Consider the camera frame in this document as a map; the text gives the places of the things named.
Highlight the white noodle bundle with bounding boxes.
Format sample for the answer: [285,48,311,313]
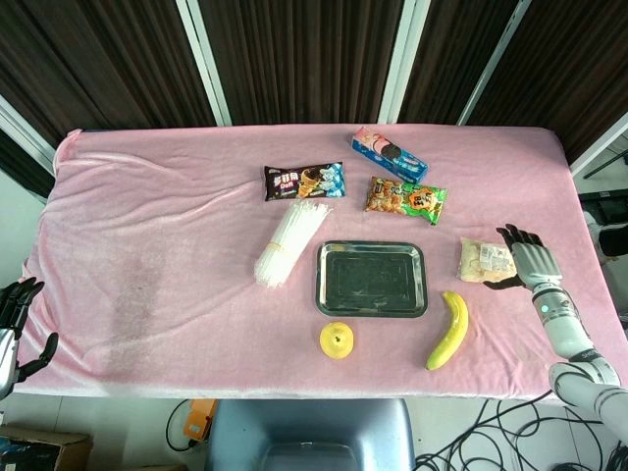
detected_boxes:
[253,198,334,289]

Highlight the rectangular metal tray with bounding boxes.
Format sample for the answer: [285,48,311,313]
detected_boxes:
[315,239,430,319]

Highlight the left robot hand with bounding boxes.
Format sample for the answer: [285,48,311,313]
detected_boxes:
[0,277,60,399]

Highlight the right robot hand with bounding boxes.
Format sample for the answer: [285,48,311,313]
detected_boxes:
[483,224,564,291]

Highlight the clear bag of pastries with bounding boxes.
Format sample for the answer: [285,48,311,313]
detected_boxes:
[458,236,519,285]

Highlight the black equipment case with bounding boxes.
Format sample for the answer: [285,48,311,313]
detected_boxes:
[578,192,628,258]

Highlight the yellow apple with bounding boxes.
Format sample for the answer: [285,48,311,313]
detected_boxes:
[319,320,356,361]

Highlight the pink table cloth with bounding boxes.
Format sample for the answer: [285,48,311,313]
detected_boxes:
[13,126,628,399]

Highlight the orange power strip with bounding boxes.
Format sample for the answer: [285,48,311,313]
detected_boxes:
[187,398,218,443]

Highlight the orange green snack bag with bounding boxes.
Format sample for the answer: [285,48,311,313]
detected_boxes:
[363,176,449,227]

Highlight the blue pink cookie box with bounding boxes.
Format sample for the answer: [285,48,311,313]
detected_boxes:
[350,126,430,184]

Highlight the dark ice cream cone package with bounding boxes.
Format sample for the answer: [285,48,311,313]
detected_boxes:
[263,163,347,203]

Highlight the black cables bundle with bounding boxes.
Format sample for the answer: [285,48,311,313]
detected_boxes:
[414,390,628,471]

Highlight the yellow banana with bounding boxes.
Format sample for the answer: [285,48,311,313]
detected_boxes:
[425,290,470,372]

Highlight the dark folding screen panels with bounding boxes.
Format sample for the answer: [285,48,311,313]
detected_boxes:
[0,0,628,200]

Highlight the cardboard box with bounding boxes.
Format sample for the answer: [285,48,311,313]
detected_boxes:
[0,424,94,471]

